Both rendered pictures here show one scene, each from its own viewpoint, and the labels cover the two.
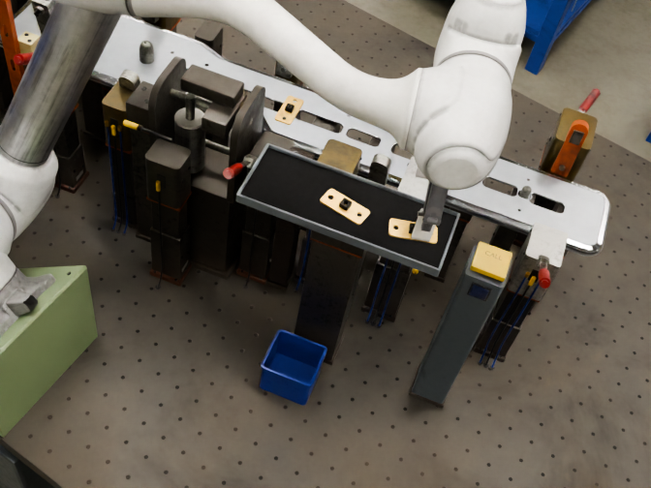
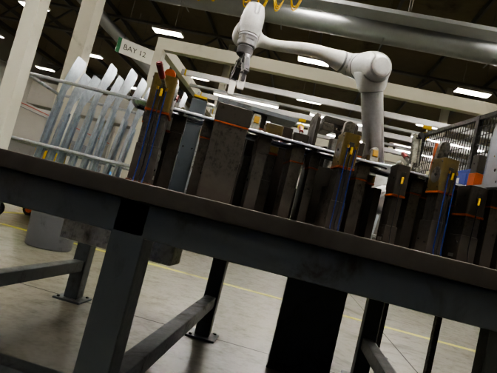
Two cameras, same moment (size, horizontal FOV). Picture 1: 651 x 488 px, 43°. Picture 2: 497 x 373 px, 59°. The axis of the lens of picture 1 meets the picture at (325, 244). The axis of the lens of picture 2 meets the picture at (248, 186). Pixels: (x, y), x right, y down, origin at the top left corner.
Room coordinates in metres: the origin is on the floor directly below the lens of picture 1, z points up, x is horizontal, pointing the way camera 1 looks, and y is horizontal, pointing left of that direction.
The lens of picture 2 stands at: (2.87, -0.58, 0.68)
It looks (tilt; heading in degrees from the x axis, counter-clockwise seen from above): 4 degrees up; 163
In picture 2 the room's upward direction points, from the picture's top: 14 degrees clockwise
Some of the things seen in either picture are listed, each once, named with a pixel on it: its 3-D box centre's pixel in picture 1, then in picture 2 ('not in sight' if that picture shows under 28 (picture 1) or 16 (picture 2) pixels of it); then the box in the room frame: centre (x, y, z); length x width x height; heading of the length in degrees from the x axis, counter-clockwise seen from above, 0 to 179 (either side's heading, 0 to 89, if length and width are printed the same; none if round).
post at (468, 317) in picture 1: (456, 332); (187, 148); (0.91, -0.28, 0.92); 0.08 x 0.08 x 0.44; 79
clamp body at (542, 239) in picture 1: (515, 302); (160, 146); (1.04, -0.41, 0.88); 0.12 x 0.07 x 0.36; 169
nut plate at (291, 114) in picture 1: (290, 108); not in sight; (1.33, 0.14, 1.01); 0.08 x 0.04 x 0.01; 169
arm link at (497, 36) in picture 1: (480, 44); (251, 21); (0.92, -0.14, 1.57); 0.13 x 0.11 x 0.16; 177
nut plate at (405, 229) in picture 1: (414, 228); not in sight; (0.93, -0.14, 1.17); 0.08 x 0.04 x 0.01; 93
